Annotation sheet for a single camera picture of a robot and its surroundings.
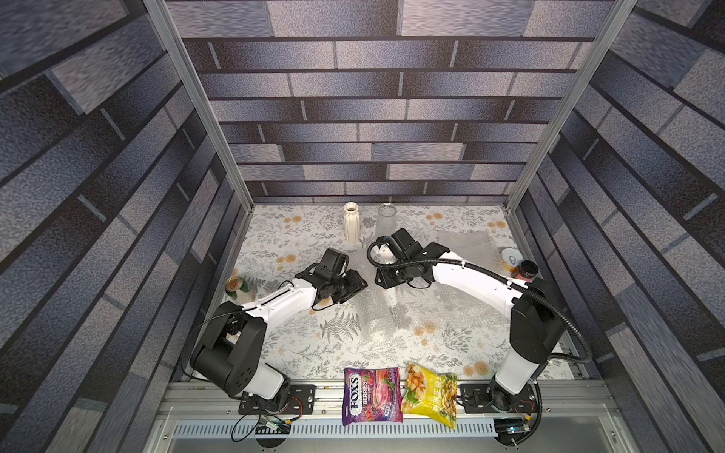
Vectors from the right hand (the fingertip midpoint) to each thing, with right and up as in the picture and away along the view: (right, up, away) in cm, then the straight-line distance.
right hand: (377, 278), depth 86 cm
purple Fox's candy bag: (-2, -29, -13) cm, 32 cm away
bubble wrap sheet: (+39, +9, +19) cm, 44 cm away
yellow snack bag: (+13, -28, -14) cm, 34 cm away
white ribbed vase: (-9, +18, +12) cm, 23 cm away
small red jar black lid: (+49, +1, +5) cm, 50 cm away
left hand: (-3, -3, +1) cm, 4 cm away
